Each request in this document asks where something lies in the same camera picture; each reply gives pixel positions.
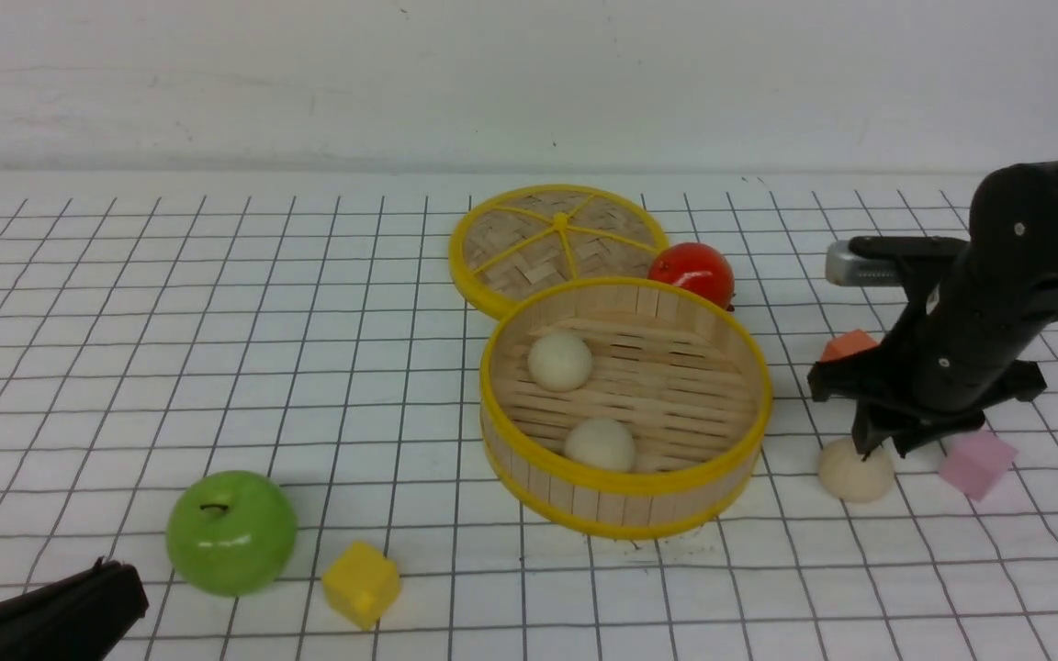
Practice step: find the white bun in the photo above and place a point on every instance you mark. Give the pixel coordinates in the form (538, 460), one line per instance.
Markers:
(560, 361)
(848, 475)
(602, 443)

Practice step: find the green apple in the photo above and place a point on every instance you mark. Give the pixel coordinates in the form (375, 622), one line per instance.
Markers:
(231, 533)

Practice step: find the orange cube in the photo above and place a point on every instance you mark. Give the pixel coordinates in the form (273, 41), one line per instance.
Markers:
(846, 344)

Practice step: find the pink cube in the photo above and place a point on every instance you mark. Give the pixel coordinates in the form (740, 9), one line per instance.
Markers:
(977, 463)

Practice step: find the bamboo steamer lid yellow rim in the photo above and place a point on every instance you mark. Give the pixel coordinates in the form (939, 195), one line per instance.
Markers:
(518, 243)

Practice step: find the red tomato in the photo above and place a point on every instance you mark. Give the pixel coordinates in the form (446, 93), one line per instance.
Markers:
(696, 267)

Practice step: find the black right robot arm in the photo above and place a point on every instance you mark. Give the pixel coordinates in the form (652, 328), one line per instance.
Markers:
(1013, 235)

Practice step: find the yellow cube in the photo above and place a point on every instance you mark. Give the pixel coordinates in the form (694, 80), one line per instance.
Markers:
(361, 584)

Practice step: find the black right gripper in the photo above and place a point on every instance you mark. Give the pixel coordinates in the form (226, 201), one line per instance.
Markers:
(953, 354)

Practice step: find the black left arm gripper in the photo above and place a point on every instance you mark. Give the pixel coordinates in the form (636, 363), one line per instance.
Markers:
(81, 617)

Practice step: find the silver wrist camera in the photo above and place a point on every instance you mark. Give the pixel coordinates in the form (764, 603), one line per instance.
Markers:
(886, 261)

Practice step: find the bamboo steamer tray yellow rim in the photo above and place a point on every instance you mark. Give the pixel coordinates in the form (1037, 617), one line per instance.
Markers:
(681, 374)

